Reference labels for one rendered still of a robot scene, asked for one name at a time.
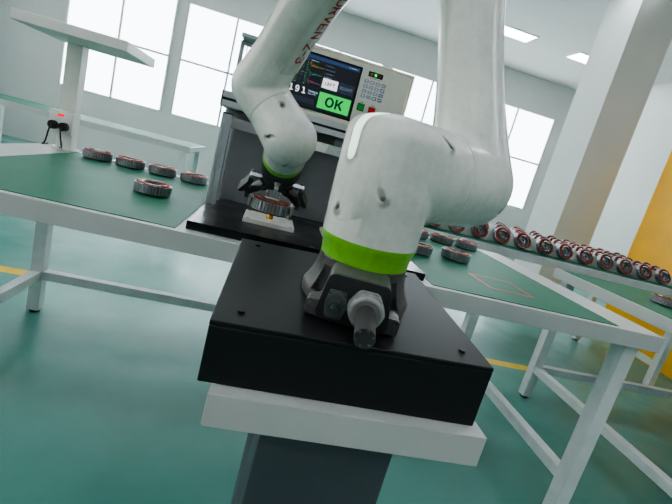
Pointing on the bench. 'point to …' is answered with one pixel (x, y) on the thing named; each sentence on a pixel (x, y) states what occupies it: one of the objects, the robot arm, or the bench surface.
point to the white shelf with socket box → (76, 70)
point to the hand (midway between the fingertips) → (270, 203)
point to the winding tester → (368, 87)
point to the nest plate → (268, 221)
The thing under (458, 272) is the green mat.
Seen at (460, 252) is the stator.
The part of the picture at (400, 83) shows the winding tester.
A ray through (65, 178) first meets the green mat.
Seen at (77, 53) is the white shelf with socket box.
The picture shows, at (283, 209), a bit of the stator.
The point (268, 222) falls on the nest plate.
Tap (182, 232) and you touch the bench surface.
